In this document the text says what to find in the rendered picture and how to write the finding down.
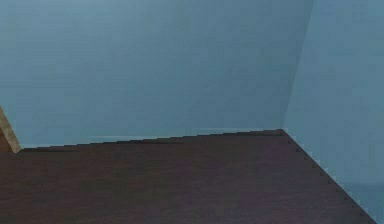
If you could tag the tan wooden door frame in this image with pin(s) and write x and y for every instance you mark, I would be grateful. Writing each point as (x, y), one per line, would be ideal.
(7, 133)

